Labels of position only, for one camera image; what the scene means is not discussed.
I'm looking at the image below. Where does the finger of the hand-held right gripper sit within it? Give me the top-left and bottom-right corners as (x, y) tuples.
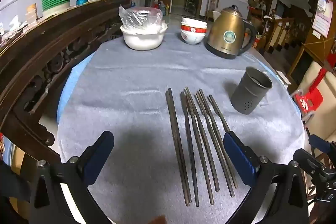
(292, 148), (332, 180)
(308, 135), (332, 154)

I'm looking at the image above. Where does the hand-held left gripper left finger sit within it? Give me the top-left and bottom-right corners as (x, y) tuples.
(29, 131), (115, 224)

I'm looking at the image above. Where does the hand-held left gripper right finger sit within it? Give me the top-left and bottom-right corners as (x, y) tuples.
(223, 132), (310, 224)

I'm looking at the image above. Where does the grey perforated chopstick holder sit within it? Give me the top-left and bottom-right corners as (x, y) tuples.
(230, 67), (273, 115)

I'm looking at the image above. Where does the row of dark chopsticks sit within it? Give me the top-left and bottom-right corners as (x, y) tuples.
(165, 87), (238, 207)

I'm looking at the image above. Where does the cream chair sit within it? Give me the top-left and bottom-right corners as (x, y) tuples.
(297, 61), (336, 140)

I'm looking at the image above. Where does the red plastic stool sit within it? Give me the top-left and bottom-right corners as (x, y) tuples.
(294, 68), (327, 114)

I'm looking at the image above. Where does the grey towel cloth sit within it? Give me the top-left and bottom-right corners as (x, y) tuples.
(57, 17), (306, 224)

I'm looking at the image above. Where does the blue table cover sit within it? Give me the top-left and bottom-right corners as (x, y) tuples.
(56, 55), (306, 159)

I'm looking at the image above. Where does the carved dark wooden furniture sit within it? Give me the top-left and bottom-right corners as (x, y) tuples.
(0, 0), (133, 169)

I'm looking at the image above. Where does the white plastic basin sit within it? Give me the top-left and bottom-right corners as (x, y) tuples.
(120, 22), (168, 51)

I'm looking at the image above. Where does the golden electric kettle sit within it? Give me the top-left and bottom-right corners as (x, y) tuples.
(204, 5), (257, 60)

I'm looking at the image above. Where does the white bowl with red emblem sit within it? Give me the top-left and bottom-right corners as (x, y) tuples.
(181, 30), (205, 45)

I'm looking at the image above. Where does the red banded white bowl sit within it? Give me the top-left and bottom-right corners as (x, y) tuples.
(181, 22), (208, 33)

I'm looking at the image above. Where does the clear plastic bag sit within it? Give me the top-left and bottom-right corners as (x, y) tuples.
(118, 5), (163, 30)

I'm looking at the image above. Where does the plain white porcelain bowl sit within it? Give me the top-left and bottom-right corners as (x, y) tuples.
(181, 17), (208, 25)

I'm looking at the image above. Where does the brown paper box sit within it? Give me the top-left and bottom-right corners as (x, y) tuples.
(26, 4), (39, 23)

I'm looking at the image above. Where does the wooden chair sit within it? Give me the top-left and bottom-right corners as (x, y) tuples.
(205, 0), (220, 21)

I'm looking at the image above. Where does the metal rack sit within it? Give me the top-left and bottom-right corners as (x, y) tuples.
(185, 0), (200, 17)

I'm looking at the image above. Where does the wall poster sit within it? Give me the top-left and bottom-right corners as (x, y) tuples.
(312, 0), (334, 38)

